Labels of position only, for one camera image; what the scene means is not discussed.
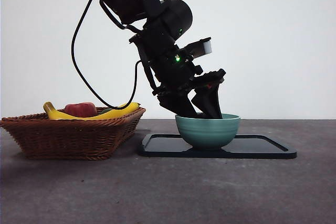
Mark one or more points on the yellow banana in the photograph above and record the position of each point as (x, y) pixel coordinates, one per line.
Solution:
(57, 115)

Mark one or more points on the dark green rectangular tray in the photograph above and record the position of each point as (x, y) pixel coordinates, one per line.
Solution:
(252, 148)

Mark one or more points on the green vegetable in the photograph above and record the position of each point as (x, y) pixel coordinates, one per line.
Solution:
(105, 110)

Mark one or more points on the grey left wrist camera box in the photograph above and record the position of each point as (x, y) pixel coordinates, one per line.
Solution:
(204, 48)

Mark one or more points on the red apple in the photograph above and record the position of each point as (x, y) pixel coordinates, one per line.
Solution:
(80, 109)

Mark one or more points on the teal ribbed bowl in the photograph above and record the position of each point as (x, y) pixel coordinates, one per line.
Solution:
(207, 133)

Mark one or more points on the brown wicker basket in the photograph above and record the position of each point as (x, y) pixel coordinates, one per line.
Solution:
(68, 140)

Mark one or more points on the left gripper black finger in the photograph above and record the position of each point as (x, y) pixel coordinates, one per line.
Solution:
(207, 100)
(178, 106)

